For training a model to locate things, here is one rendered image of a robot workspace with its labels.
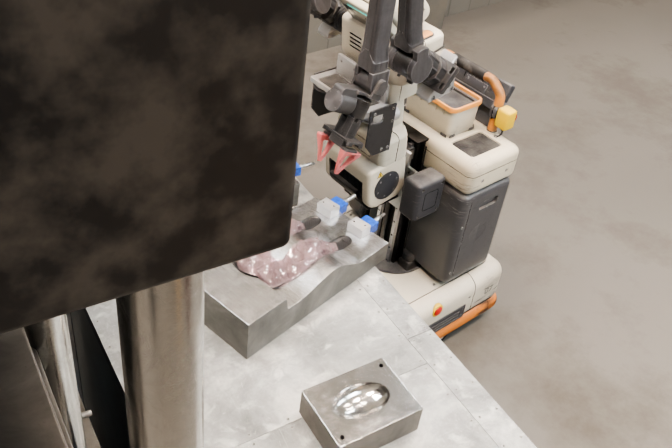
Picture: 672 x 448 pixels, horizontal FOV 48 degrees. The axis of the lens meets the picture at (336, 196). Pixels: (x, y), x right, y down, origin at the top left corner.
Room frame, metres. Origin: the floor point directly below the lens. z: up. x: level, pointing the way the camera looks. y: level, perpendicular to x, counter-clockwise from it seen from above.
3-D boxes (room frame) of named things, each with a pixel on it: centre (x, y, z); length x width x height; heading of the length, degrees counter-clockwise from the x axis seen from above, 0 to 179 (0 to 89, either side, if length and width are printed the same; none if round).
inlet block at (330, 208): (1.64, -0.01, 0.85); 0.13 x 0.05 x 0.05; 143
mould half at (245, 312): (1.39, 0.10, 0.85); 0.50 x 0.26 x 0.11; 143
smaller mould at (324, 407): (0.99, -0.11, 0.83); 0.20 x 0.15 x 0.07; 126
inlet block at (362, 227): (1.58, -0.10, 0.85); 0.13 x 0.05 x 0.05; 143
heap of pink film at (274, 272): (1.39, 0.11, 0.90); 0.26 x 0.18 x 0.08; 143
